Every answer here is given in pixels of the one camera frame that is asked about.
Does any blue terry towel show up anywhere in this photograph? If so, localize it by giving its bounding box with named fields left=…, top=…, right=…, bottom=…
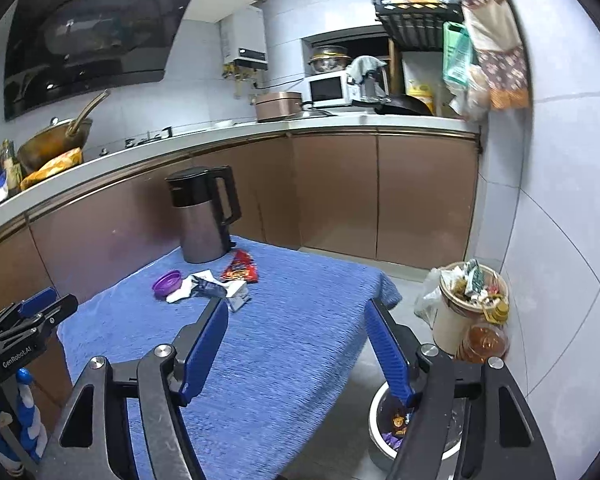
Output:
left=57, top=235, right=404, bottom=480

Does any black frying pan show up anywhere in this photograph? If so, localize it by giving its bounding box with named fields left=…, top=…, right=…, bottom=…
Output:
left=352, top=92, right=434, bottom=116

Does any grey cloth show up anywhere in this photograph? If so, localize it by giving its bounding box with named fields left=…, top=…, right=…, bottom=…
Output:
left=345, top=55, right=389, bottom=86

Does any glass blender jug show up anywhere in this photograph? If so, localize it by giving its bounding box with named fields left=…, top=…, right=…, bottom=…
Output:
left=357, top=67, right=391, bottom=104

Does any white microwave oven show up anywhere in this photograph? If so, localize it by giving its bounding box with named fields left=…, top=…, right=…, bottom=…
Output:
left=307, top=71, right=357, bottom=109

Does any steel electric kettle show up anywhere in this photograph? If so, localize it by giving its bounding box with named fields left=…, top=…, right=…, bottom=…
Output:
left=165, top=165, right=243, bottom=265

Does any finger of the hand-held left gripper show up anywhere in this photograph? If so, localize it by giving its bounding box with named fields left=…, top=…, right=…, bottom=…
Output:
left=0, top=287, right=57, bottom=328
left=0, top=294, right=79, bottom=343

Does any person's left hand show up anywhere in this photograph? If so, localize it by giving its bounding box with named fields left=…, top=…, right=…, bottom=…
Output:
left=0, top=367, right=48, bottom=478

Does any flat white tissue paper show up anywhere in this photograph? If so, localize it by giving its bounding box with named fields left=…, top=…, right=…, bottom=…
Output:
left=165, top=280, right=201, bottom=304

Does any black glass range hood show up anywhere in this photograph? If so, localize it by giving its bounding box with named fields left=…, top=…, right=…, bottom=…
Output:
left=2, top=0, right=269, bottom=122

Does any gas stove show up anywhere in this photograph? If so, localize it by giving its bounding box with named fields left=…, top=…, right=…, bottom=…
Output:
left=97, top=127, right=174, bottom=157

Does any white water heater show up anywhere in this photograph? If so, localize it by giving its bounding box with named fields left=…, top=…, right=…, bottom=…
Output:
left=218, top=7, right=270, bottom=73

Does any brown kitchen cabinet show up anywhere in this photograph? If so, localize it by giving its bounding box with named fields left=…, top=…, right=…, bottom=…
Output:
left=0, top=130, right=482, bottom=413

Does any cooking oil bottle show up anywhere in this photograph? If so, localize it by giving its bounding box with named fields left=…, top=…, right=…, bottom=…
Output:
left=455, top=292, right=512, bottom=364

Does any clear crumpled plastic bag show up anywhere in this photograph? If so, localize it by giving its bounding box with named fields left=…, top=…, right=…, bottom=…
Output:
left=413, top=267, right=449, bottom=332

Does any white plastic bag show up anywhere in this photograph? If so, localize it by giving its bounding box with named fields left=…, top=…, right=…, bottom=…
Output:
left=447, top=65, right=491, bottom=122

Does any orange packet on rack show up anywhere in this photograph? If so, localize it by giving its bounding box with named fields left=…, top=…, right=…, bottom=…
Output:
left=387, top=0, right=444, bottom=14

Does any glass pot lid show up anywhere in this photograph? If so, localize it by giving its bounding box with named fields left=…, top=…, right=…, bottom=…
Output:
left=292, top=102, right=332, bottom=119

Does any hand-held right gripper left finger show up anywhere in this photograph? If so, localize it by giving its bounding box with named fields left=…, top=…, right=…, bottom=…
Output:
left=37, top=297, right=229, bottom=480

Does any white-rimmed round waste bin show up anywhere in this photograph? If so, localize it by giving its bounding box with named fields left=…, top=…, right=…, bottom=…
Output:
left=369, top=380, right=464, bottom=472

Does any beige overfilled waste bin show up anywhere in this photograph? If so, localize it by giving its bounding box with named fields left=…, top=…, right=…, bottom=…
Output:
left=431, top=258, right=511, bottom=357

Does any black kitchen rack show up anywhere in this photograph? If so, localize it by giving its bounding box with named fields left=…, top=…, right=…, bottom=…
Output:
left=365, top=0, right=467, bottom=52

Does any yellow food packet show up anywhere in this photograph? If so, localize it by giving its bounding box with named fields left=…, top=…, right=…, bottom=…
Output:
left=20, top=147, right=84, bottom=191

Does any yellow oil jug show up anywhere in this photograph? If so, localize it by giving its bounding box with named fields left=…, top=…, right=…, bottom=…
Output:
left=404, top=80, right=437, bottom=114

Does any black power cable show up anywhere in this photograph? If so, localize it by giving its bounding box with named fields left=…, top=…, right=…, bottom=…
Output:
left=252, top=76, right=311, bottom=92

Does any floral patchwork apron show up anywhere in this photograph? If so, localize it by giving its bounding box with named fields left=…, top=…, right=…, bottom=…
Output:
left=455, top=0, right=531, bottom=111

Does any stack of metal bowls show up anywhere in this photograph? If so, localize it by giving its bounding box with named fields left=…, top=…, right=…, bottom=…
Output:
left=307, top=45, right=354, bottom=75

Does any red snack packet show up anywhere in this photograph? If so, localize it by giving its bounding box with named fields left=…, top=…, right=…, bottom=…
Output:
left=220, top=249, right=259, bottom=285

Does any dark wrapper with gold print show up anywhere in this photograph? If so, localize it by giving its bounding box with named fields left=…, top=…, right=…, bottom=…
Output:
left=387, top=406, right=414, bottom=434

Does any black snack packet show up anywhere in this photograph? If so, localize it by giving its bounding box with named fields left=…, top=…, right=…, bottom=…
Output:
left=190, top=274, right=229, bottom=299

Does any purple plastic lid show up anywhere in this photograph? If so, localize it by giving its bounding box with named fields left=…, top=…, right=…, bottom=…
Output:
left=151, top=269, right=184, bottom=297

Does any copper rice cooker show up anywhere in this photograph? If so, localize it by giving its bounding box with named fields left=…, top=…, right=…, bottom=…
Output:
left=254, top=91, right=304, bottom=124

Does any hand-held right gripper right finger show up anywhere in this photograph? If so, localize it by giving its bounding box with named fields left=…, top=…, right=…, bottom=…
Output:
left=364, top=300, right=556, bottom=480

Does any green plastic bag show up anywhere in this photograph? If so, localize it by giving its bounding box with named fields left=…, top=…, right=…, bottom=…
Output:
left=442, top=21, right=474, bottom=89

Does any brass wok with handle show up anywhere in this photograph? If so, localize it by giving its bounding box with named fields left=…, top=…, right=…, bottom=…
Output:
left=17, top=89, right=112, bottom=174

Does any white snack packet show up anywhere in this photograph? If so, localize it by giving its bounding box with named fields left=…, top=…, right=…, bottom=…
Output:
left=224, top=280, right=252, bottom=314

